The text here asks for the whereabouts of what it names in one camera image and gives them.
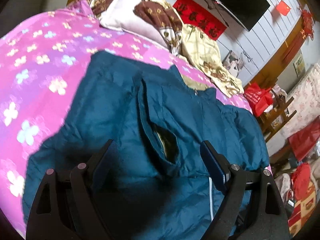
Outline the pale pink pillow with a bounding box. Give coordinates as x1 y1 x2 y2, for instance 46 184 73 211
99 0 168 48

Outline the red yellow patterned mat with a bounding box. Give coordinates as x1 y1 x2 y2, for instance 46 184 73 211
288 181 317 237

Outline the pink floral bed cover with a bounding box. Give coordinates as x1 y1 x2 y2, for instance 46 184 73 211
1 1 252 239

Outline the floral covered cabinet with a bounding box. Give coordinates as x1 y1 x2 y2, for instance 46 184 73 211
280 63 320 139

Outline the red banner with black characters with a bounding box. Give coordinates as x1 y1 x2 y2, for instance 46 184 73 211
173 0 227 41

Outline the cream floral quilt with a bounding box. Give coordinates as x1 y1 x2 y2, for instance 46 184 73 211
89 0 244 97

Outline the teal padded jacket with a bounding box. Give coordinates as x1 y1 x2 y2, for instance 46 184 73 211
22 51 269 239

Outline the wooden chair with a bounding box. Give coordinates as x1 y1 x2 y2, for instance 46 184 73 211
257 90 297 142

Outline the small red flag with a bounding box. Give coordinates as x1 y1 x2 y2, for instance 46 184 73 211
276 0 291 16

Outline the red gift bag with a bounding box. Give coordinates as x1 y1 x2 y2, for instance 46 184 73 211
289 120 319 161

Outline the red hanging knot ornament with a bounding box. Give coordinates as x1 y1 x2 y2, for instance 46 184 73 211
301 9 314 40

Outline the red plastic bag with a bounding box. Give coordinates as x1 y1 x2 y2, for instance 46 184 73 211
244 83 273 117

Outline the wall picture poster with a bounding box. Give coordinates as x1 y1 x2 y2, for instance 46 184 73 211
222 50 244 77

